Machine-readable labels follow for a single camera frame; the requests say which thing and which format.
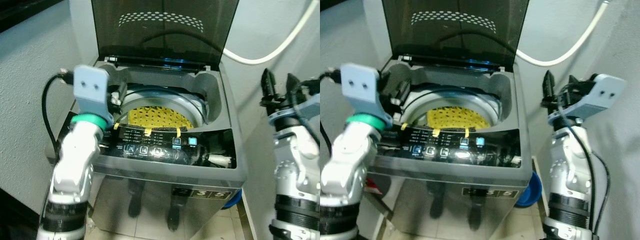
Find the grey top-load washing machine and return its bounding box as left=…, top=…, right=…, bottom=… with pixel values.
left=367, top=57, right=535, bottom=239
left=47, top=57, right=249, bottom=239

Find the red object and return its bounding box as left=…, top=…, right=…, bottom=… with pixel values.
left=365, top=177, right=383, bottom=196

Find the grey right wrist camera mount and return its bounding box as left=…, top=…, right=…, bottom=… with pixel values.
left=295, top=92, right=321, bottom=120
left=547, top=74, right=627, bottom=126

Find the blue plastic basin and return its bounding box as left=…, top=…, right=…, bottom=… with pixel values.
left=222, top=188, right=244, bottom=210
left=515, top=171, right=542, bottom=208

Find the white water hose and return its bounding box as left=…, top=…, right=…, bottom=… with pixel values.
left=516, top=0, right=612, bottom=68
left=221, top=0, right=320, bottom=65

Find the yellow patterned cloth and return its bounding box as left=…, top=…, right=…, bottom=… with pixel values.
left=426, top=106, right=492, bottom=130
left=128, top=105, right=194, bottom=130

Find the dark tinted washer lid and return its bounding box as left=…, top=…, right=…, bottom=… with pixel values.
left=91, top=0, right=240, bottom=71
left=381, top=0, right=531, bottom=71

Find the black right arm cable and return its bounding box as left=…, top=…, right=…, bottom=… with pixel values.
left=556, top=84, right=611, bottom=237
left=289, top=86, right=321, bottom=148

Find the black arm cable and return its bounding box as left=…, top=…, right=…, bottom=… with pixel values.
left=289, top=86, right=321, bottom=148
left=41, top=69, right=77, bottom=162
left=556, top=84, right=611, bottom=237
left=320, top=67, right=344, bottom=157

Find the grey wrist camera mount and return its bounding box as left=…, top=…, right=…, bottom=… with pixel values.
left=547, top=74, right=627, bottom=126
left=295, top=92, right=321, bottom=120
left=340, top=62, right=387, bottom=121
left=73, top=64, right=112, bottom=119

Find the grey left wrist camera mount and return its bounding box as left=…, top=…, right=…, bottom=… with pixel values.
left=340, top=62, right=387, bottom=121
left=73, top=64, right=112, bottom=119

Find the steel washer drum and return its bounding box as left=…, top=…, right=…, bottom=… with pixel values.
left=119, top=85, right=208, bottom=130
left=400, top=87, right=502, bottom=130

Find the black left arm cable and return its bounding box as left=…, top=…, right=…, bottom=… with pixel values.
left=41, top=69, right=77, bottom=162
left=320, top=67, right=344, bottom=157

